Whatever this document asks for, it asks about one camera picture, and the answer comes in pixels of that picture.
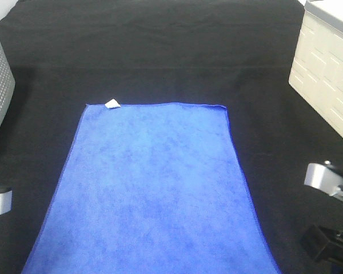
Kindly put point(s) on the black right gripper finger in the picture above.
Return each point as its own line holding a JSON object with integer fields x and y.
{"x": 320, "y": 243}

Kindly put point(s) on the blue microfiber towel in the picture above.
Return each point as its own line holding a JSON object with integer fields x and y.
{"x": 152, "y": 189}

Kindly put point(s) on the white towel label tag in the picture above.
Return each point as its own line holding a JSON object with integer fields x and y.
{"x": 112, "y": 104}

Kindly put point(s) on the cream slotted storage box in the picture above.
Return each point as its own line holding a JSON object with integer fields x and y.
{"x": 317, "y": 68}

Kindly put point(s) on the black table cloth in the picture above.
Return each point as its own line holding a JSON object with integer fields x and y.
{"x": 67, "y": 54}

